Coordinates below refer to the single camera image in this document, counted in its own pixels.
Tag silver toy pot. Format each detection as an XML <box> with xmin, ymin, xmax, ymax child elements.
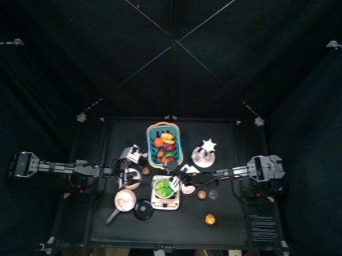
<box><xmin>117</xmin><ymin>167</ymin><xmax>145</xmax><ymax>191</ymax></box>

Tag black pot lid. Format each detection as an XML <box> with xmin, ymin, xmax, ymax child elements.
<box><xmin>133</xmin><ymin>199</ymin><xmax>156</xmax><ymax>221</ymax></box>

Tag white toy fork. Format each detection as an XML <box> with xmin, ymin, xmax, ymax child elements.
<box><xmin>169</xmin><ymin>176</ymin><xmax>181</xmax><ymax>192</ymax></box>

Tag white toy egg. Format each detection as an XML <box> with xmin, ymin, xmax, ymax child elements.
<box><xmin>181</xmin><ymin>184</ymin><xmax>197</xmax><ymax>195</ymax></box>

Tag green toy lettuce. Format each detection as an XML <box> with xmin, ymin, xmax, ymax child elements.
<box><xmin>154</xmin><ymin>179</ymin><xmax>176</xmax><ymax>199</ymax></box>

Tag white kitchen scale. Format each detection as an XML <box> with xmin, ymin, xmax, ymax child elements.
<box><xmin>150</xmin><ymin>175</ymin><xmax>182</xmax><ymax>211</ymax></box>

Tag pan with pink inside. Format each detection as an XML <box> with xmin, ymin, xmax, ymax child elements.
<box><xmin>105</xmin><ymin>188</ymin><xmax>138</xmax><ymax>225</ymax></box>

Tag pale pink plate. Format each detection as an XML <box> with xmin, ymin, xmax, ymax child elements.
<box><xmin>192</xmin><ymin>146</ymin><xmax>217</xmax><ymax>169</ymax></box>

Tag teal basket with orange rim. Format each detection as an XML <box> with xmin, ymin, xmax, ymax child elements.
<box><xmin>146</xmin><ymin>121</ymin><xmax>185</xmax><ymax>170</ymax></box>

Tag yellow toy banana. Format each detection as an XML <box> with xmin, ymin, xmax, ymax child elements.
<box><xmin>161</xmin><ymin>132</ymin><xmax>177</xmax><ymax>145</ymax></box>

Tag white star-shaped toy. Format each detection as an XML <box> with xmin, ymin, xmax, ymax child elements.
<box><xmin>201</xmin><ymin>138</ymin><xmax>218</xmax><ymax>153</ymax></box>

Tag white printed label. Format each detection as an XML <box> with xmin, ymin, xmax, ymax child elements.
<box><xmin>249</xmin><ymin>214</ymin><xmax>277</xmax><ymax>243</ymax></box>

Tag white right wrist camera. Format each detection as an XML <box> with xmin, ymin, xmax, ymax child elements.
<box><xmin>180</xmin><ymin>163</ymin><xmax>202</xmax><ymax>175</ymax></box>

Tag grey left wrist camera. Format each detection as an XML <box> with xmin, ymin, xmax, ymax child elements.
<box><xmin>120</xmin><ymin>144</ymin><xmax>150</xmax><ymax>165</ymax></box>

